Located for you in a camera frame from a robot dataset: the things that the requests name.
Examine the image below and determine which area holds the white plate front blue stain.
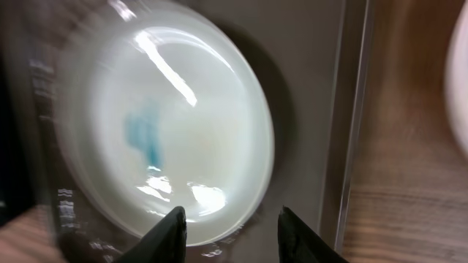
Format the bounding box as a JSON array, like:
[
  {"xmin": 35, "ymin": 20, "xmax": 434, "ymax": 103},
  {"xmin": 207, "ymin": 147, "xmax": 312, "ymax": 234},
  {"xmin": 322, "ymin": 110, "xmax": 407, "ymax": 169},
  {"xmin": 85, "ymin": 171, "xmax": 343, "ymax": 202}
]
[{"xmin": 444, "ymin": 1, "xmax": 467, "ymax": 157}]

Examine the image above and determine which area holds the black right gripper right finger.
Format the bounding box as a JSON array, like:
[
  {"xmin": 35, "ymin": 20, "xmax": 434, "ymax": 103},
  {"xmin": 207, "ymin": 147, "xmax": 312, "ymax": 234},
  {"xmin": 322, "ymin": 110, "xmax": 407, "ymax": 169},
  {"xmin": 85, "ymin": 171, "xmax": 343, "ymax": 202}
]
[{"xmin": 278, "ymin": 206, "xmax": 347, "ymax": 263}]

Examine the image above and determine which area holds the large brown serving tray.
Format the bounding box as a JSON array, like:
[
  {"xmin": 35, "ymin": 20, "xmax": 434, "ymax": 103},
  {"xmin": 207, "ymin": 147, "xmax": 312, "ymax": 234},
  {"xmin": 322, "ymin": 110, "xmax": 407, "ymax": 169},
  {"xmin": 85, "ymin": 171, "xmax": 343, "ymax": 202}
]
[{"xmin": 1, "ymin": 1, "xmax": 371, "ymax": 262}]

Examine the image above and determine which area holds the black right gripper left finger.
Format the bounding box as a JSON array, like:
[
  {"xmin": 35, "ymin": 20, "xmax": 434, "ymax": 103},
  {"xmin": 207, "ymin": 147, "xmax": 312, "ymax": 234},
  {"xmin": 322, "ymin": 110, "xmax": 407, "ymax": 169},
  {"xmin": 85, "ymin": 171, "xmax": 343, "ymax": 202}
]
[{"xmin": 116, "ymin": 206, "xmax": 187, "ymax": 263}]

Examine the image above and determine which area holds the white plate top blue stain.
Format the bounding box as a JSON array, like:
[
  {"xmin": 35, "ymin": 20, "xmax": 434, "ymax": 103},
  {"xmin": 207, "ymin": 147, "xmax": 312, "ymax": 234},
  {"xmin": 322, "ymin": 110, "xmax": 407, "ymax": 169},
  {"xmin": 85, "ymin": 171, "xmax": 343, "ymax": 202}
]
[{"xmin": 53, "ymin": 1, "xmax": 274, "ymax": 246}]

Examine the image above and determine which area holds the white plate blue stain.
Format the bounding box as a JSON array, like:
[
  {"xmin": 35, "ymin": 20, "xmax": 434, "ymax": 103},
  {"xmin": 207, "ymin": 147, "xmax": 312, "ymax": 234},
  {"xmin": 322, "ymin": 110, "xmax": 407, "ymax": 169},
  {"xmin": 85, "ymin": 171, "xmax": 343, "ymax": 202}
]
[
  {"xmin": 53, "ymin": 1, "xmax": 274, "ymax": 246},
  {"xmin": 444, "ymin": 1, "xmax": 467, "ymax": 157}
]

